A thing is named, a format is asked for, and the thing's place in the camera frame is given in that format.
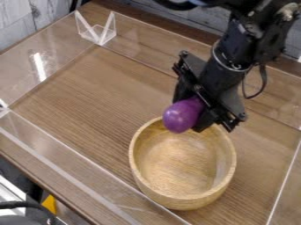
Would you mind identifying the clear acrylic table wall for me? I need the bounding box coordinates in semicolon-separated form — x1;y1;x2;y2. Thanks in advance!
0;105;189;225

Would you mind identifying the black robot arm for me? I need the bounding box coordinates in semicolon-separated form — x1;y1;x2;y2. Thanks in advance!
153;0;301;134

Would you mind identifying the black cable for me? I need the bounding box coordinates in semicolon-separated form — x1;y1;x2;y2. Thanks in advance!
0;200;56;225

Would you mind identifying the clear acrylic corner bracket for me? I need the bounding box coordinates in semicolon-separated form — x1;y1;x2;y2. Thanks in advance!
73;11;116;46

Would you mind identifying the brown wooden bowl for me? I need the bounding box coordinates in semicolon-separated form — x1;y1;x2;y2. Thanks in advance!
128;117;236;211

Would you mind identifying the purple toy eggplant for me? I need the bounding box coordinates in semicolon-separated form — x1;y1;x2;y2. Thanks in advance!
161;97;204;134

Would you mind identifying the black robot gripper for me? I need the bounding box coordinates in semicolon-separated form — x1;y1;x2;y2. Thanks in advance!
172;40;255;133

